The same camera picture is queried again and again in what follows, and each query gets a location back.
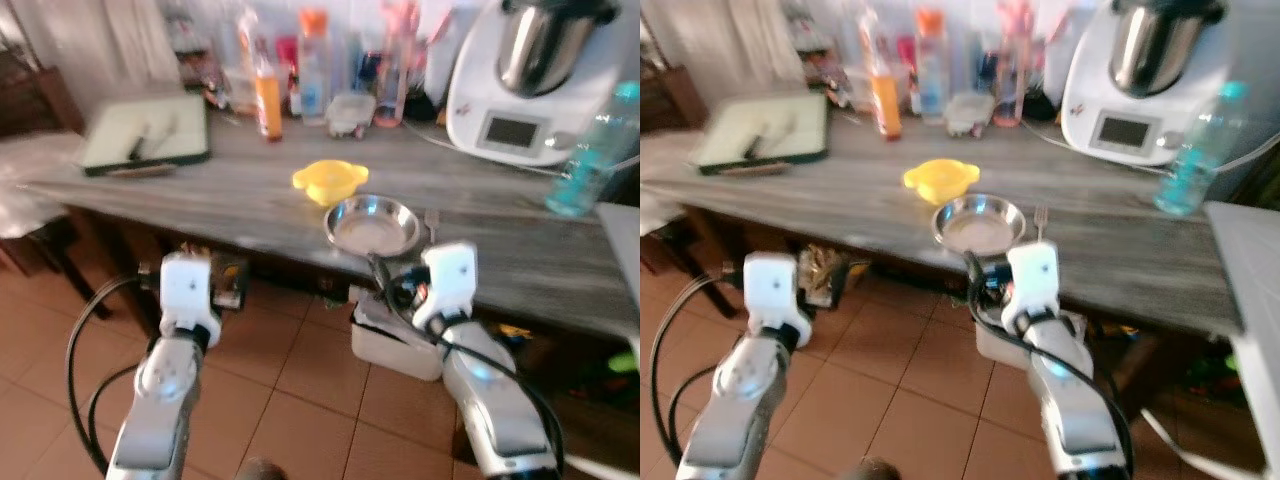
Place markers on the clear plastic box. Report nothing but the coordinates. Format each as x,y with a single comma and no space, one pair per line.
240,92
858,92

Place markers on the dark long utensil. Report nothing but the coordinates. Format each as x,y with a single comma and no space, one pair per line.
750,170
140,171

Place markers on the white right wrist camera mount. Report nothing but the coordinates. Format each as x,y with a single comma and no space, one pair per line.
1035,275
450,275

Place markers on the white bottle orange label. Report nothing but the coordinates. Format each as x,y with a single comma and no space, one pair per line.
248,35
870,35

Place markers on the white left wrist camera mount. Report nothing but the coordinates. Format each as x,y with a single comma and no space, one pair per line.
188,290
775,290

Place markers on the blue labelled container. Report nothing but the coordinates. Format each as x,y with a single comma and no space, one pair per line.
983,68
364,70

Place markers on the grey knife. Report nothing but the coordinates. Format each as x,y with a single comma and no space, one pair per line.
152,135
768,138

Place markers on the orange sauce bottle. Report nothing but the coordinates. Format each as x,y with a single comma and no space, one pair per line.
886,105
269,105

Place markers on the white food processor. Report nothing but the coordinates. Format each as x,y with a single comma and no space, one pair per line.
480,90
1095,90

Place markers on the small lidded plastic container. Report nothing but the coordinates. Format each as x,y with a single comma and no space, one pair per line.
350,115
970,115

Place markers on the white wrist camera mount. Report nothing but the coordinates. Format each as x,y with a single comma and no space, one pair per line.
450,275
775,290
188,290
1035,275

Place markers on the round steel plate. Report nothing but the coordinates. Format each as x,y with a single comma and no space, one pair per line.
980,228
370,228

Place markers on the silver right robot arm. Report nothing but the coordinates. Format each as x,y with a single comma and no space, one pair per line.
1075,400
490,400

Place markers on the white green-edged cutting board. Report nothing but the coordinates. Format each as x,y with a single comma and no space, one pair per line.
725,138
110,135

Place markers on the clear bottle orange cap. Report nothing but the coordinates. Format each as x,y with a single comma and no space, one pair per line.
930,80
313,80

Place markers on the turquoise water bottle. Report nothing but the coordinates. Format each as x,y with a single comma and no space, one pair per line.
1195,165
585,170

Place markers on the white curtain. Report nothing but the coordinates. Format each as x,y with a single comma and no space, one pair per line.
760,40
100,40

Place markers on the clear bottle pink cap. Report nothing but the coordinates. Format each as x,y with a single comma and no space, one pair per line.
1008,90
390,90

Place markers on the red plastic cup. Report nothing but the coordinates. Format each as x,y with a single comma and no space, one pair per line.
286,60
905,60

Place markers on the yellow plastic bowl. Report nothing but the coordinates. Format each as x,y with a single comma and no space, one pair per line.
328,182
940,182

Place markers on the steel fork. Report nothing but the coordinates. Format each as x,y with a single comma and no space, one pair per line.
432,222
1040,220

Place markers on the patterned plastic bag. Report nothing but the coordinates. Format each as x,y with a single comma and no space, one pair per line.
230,285
825,275

